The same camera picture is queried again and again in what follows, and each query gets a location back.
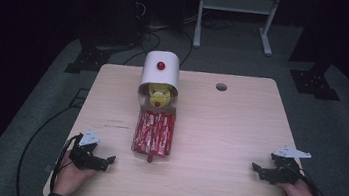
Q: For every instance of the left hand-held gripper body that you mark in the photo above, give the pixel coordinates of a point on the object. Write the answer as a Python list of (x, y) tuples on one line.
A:
[(86, 157)]

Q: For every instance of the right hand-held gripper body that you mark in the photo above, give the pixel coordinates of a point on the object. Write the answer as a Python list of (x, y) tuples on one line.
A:
[(286, 168)]

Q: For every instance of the person's left hand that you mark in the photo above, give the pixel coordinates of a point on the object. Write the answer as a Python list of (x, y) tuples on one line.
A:
[(72, 176)]

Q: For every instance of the person's right hand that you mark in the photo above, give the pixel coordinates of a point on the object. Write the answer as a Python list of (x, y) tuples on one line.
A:
[(300, 195)]

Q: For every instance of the stack of red packets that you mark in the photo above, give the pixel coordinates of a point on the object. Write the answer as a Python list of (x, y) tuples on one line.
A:
[(153, 134)]

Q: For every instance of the clear drawer with red knob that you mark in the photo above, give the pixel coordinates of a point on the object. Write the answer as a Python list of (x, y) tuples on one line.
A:
[(156, 110)]

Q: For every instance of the yellow toy with red knob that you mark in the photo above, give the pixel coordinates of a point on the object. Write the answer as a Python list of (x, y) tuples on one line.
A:
[(158, 97)]

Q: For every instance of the black stand base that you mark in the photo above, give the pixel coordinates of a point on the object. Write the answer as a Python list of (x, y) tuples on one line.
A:
[(90, 59), (313, 82)]

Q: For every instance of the white box with red knob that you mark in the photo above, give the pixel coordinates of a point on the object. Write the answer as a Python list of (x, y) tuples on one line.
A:
[(160, 72)]

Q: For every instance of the dark computer tower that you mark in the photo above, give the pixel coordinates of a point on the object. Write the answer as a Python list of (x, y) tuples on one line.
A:
[(113, 6)]

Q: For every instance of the white metal stand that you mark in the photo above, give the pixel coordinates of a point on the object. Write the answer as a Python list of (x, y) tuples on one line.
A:
[(237, 4)]

